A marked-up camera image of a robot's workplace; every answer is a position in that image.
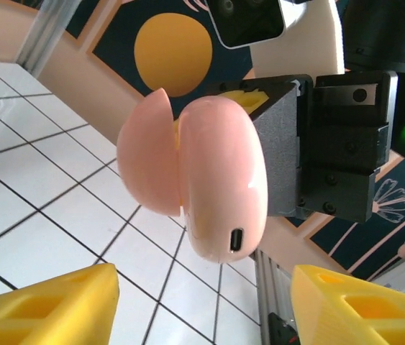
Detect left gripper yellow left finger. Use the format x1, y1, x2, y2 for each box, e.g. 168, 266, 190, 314
0, 262, 121, 345

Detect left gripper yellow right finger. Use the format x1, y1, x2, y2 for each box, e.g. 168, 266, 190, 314
291, 264, 405, 345

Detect pink earbud charging case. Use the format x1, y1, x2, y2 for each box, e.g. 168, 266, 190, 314
116, 88, 270, 266

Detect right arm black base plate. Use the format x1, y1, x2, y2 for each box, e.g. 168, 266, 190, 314
266, 311, 301, 345

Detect aluminium table side rail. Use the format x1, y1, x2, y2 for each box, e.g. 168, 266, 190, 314
254, 249, 299, 345

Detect aluminium corner post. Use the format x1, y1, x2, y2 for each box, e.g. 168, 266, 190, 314
15, 0, 70, 75

